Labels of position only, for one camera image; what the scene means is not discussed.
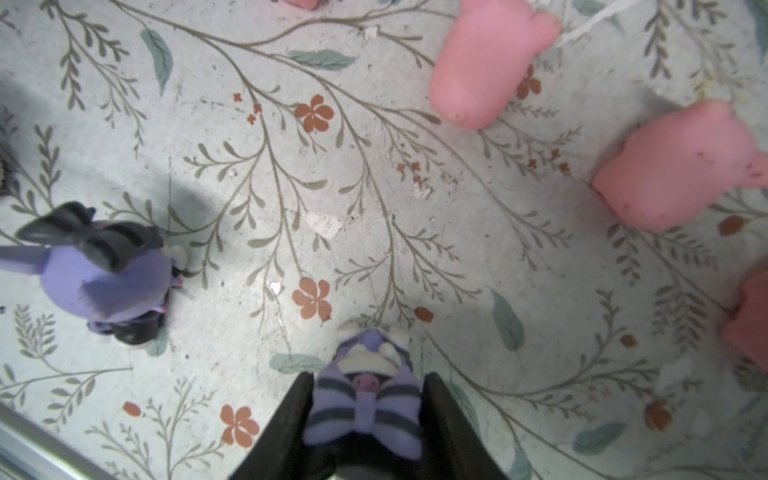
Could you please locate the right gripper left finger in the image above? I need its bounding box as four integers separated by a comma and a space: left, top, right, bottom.
229, 372, 324, 480

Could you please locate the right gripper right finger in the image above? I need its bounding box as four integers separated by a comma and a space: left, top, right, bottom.
415, 373, 506, 480

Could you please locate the purple striped toy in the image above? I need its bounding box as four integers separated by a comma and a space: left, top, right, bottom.
303, 323, 423, 461

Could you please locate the floral patterned mat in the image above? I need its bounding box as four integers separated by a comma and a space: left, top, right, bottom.
1, 1, 767, 479

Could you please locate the pink plastic toy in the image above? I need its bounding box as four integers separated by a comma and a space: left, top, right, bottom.
279, 0, 326, 11
428, 0, 562, 130
593, 99, 767, 231

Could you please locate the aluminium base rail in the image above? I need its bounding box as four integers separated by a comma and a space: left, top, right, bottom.
1, 404, 113, 480

